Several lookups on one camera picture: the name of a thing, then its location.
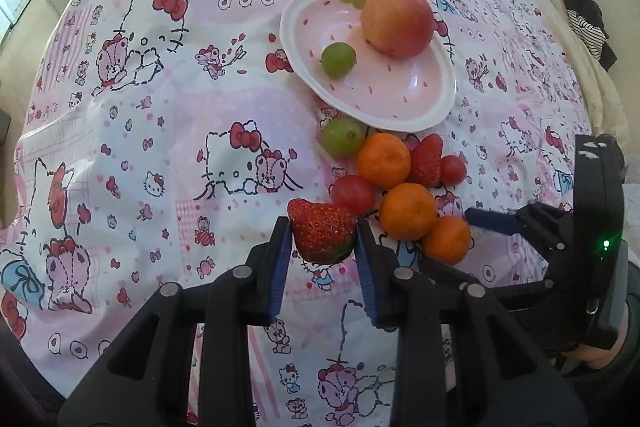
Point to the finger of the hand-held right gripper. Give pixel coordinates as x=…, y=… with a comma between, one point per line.
x=492, y=219
x=520, y=292

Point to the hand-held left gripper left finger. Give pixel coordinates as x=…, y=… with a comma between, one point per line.
x=282, y=259

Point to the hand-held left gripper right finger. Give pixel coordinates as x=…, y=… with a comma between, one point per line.
x=367, y=274

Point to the large red strawberry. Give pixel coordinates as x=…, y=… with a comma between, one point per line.
x=320, y=227

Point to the small orange tangerine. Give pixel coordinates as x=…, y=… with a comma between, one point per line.
x=446, y=241

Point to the red cherry tomato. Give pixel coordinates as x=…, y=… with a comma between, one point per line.
x=454, y=170
x=352, y=196

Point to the large orange tangerine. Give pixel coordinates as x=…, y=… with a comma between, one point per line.
x=407, y=212
x=384, y=161

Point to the small red strawberry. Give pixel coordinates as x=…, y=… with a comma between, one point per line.
x=426, y=159

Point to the green grape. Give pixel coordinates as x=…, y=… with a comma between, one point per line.
x=338, y=59
x=342, y=137

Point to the pink white oval plate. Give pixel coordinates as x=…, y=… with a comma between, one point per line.
x=400, y=92

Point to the cream blanket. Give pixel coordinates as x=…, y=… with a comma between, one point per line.
x=565, y=57

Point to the striped cloth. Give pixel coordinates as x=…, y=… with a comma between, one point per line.
x=591, y=34

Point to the pink cartoon printed bedsheet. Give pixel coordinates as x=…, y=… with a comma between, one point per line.
x=175, y=117

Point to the red yellow apple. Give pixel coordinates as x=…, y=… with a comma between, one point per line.
x=397, y=21

